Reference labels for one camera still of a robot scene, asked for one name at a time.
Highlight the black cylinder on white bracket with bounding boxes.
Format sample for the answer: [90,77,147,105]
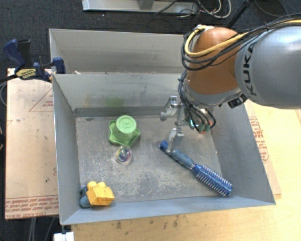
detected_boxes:
[227,93,248,109]

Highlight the green round cup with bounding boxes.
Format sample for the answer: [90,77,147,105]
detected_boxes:
[115,114,137,140]

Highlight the green star-shaped dish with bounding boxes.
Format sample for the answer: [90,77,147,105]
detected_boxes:
[108,119,141,147]

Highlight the brown cardboard board, red print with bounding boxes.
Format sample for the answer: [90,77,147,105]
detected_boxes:
[4,68,283,220]

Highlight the blue hairbrush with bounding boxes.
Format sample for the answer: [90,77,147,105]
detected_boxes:
[159,140,233,198]

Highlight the clear glass ball, coloured swirl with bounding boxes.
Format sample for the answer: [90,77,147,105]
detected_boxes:
[114,145,134,166]

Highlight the yellow toy building block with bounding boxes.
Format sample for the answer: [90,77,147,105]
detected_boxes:
[85,181,115,207]

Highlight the blue-grey toy figure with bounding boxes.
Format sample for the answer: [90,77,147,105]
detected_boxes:
[78,185,93,209]

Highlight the grey metal bin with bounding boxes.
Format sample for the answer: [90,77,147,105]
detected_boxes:
[49,28,276,226]

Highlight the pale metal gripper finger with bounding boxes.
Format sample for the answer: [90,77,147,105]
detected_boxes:
[160,96,178,122]
[165,127,185,154]

